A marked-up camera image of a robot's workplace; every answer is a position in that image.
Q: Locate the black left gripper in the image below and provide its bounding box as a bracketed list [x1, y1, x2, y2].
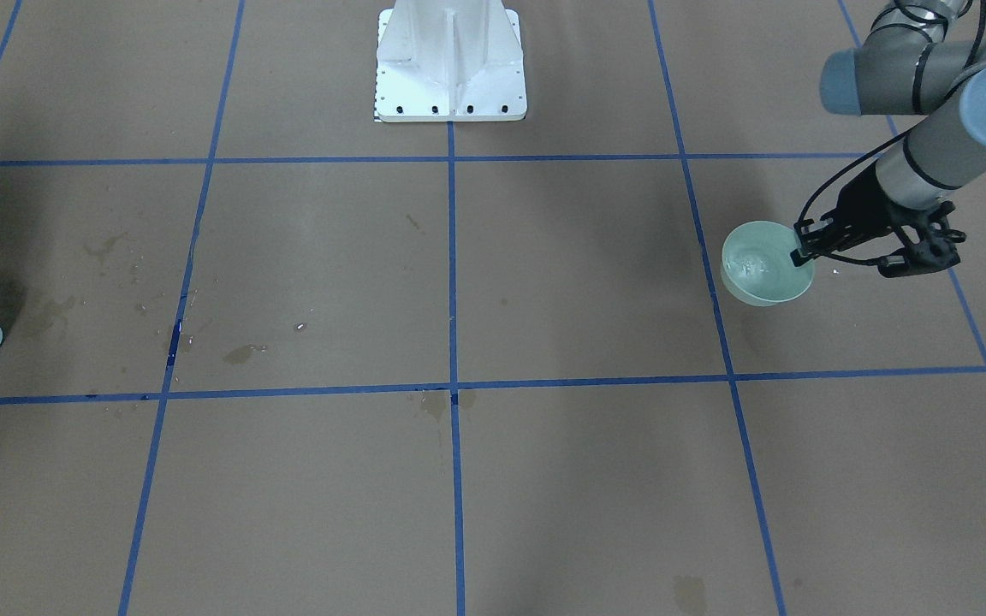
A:
[790, 163, 916, 268]

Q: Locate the mint green ceramic bowl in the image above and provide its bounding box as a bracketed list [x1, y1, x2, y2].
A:
[722, 221, 817, 307]

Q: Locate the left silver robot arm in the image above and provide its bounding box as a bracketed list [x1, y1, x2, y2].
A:
[789, 1, 986, 278]

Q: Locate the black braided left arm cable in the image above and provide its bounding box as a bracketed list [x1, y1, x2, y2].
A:
[797, 0, 986, 266]

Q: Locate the white pedestal column base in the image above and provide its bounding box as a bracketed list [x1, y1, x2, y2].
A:
[373, 1, 528, 122]

